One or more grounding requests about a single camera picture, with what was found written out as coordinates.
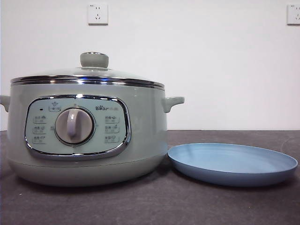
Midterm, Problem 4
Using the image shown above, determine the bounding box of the glass lid with green knob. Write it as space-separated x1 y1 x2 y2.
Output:
10 52 166 89

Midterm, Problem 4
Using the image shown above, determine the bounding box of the white wall socket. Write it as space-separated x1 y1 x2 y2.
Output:
88 3 109 26
287 4 300 25

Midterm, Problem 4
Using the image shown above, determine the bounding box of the blue round plate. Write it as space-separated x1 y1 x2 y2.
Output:
167 143 299 188

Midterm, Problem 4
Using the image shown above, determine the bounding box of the pale green electric steamer pot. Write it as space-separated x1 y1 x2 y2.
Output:
0 78 185 188

